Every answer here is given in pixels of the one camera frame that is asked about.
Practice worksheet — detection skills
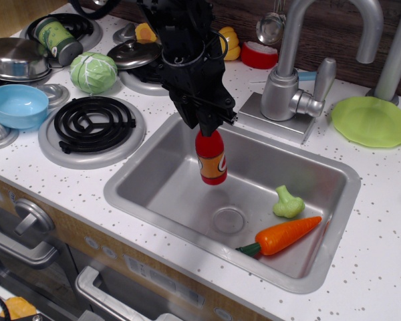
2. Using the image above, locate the red white toy cheese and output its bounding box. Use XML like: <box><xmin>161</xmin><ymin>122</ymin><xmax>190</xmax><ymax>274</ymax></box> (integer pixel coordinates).
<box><xmin>241</xmin><ymin>41</ymin><xmax>278</xmax><ymax>70</ymax></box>

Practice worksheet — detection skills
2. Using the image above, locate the back left stove burner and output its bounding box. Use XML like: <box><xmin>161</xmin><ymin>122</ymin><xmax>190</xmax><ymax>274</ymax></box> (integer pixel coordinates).
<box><xmin>19</xmin><ymin>13</ymin><xmax>102</xmax><ymax>51</ymax></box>

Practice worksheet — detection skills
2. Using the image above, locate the steel pot lid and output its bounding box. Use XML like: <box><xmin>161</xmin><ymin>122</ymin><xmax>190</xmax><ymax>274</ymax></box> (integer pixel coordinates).
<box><xmin>107</xmin><ymin>39</ymin><xmax>162</xmax><ymax>70</ymax></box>

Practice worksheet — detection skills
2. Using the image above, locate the silver lower drawer handle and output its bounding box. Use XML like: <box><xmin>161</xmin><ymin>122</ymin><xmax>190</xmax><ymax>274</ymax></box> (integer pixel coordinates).
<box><xmin>76</xmin><ymin>266</ymin><xmax>148</xmax><ymax>321</ymax></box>

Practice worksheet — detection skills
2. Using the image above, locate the green toy can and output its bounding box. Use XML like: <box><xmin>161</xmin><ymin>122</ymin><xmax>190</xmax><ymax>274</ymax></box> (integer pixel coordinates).
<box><xmin>34</xmin><ymin>17</ymin><xmax>83</xmax><ymax>66</ymax></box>

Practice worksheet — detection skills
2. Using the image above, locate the silver hanging spoon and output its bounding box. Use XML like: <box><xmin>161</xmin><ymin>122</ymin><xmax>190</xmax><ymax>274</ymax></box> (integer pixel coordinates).
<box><xmin>256</xmin><ymin>0</ymin><xmax>286</xmax><ymax>45</ymax></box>

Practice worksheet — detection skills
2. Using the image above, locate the green toy broccoli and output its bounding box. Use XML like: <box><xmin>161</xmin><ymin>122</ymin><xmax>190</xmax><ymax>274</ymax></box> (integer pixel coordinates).
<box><xmin>273</xmin><ymin>185</ymin><xmax>305</xmax><ymax>219</ymax></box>

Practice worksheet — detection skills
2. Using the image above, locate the light green plastic plate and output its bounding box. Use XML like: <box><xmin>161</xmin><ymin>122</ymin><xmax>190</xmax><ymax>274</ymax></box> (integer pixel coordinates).
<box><xmin>331</xmin><ymin>96</ymin><xmax>401</xmax><ymax>148</ymax></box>

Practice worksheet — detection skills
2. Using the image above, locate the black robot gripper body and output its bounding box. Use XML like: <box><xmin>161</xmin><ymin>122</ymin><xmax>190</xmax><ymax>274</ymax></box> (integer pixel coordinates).
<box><xmin>156</xmin><ymin>28</ymin><xmax>237</xmax><ymax>126</ymax></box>

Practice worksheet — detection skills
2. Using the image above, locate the yellow toy bell pepper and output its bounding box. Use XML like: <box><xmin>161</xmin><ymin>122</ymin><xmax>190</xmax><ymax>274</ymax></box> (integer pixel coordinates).
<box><xmin>219</xmin><ymin>26</ymin><xmax>241</xmax><ymax>61</ymax></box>

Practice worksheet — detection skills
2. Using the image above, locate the stainless steel pot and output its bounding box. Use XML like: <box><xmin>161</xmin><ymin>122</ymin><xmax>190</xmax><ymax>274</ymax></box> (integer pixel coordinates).
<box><xmin>0</xmin><ymin>37</ymin><xmax>51</xmax><ymax>82</ymax></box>

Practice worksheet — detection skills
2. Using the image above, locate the silver stove knob left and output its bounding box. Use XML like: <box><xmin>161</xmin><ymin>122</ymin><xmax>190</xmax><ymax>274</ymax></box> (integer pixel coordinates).
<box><xmin>36</xmin><ymin>84</ymin><xmax>70</xmax><ymax>109</ymax></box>

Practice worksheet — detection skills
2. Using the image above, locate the orange toy carrot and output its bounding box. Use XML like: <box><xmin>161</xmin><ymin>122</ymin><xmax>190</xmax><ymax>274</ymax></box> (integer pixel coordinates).
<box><xmin>236</xmin><ymin>216</ymin><xmax>322</xmax><ymax>257</ymax></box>

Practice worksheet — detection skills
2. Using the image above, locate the front black stove burner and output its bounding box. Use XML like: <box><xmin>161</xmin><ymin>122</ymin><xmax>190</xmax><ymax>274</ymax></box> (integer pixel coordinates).
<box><xmin>38</xmin><ymin>96</ymin><xmax>146</xmax><ymax>170</ymax></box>

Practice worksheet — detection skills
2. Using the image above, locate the orange yellow toy pumpkin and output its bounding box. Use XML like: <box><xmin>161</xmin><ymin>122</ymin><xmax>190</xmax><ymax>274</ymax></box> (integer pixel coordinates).
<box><xmin>135</xmin><ymin>23</ymin><xmax>158</xmax><ymax>42</ymax></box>

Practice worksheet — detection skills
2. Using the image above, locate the silver oven door handle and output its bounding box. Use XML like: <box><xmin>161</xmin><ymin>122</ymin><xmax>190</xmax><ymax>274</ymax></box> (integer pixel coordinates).
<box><xmin>0</xmin><ymin>232</ymin><xmax>59</xmax><ymax>270</ymax></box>

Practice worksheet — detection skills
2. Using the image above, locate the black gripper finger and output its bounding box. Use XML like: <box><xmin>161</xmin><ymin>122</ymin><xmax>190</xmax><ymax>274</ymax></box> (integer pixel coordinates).
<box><xmin>169</xmin><ymin>90</ymin><xmax>198</xmax><ymax>128</ymax></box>
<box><xmin>196</xmin><ymin>107</ymin><xmax>237</xmax><ymax>137</ymax></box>

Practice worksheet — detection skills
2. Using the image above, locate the back right stove burner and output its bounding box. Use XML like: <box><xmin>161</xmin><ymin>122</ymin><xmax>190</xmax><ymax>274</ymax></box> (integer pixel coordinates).
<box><xmin>118</xmin><ymin>67</ymin><xmax>168</xmax><ymax>96</ymax></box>

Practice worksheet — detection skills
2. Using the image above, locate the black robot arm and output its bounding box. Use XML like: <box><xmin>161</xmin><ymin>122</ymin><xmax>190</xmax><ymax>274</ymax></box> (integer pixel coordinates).
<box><xmin>137</xmin><ymin>1</ymin><xmax>236</xmax><ymax>136</ymax></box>

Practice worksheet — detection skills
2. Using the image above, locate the silver metal pole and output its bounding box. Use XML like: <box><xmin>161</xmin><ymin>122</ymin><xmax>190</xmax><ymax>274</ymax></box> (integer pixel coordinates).
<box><xmin>366</xmin><ymin>19</ymin><xmax>401</xmax><ymax>105</ymax></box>

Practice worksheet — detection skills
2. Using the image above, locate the light blue plastic bowl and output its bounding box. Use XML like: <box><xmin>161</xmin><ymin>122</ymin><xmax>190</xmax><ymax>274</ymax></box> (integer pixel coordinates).
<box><xmin>0</xmin><ymin>84</ymin><xmax>49</xmax><ymax>130</ymax></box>

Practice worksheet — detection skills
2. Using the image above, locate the red plastic bottle orange label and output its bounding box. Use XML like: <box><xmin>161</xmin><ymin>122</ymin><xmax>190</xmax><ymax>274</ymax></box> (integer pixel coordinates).
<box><xmin>195</xmin><ymin>130</ymin><xmax>227</xmax><ymax>185</ymax></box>

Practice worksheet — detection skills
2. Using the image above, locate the green toy cabbage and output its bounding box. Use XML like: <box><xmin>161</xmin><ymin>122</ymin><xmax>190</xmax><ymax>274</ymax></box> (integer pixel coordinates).
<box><xmin>70</xmin><ymin>52</ymin><xmax>118</xmax><ymax>94</ymax></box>

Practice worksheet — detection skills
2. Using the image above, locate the silver toy faucet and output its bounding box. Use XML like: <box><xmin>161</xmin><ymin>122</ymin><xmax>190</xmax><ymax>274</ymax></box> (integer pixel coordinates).
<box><xmin>238</xmin><ymin>1</ymin><xmax>384</xmax><ymax>144</ymax></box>

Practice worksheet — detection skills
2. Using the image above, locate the silver stove knob back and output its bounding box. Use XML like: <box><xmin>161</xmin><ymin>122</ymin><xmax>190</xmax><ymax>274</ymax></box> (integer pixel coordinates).
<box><xmin>113</xmin><ymin>23</ymin><xmax>136</xmax><ymax>44</ymax></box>

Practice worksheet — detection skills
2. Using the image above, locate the grey oven knob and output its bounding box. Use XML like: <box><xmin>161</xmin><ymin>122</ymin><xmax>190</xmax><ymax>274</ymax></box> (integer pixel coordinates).
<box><xmin>14</xmin><ymin>199</ymin><xmax>55</xmax><ymax>236</ymax></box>

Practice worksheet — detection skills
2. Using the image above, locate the silver toy sink basin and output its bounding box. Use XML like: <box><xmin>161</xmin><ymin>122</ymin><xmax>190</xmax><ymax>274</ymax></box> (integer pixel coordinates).
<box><xmin>104</xmin><ymin>114</ymin><xmax>361</xmax><ymax>294</ymax></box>

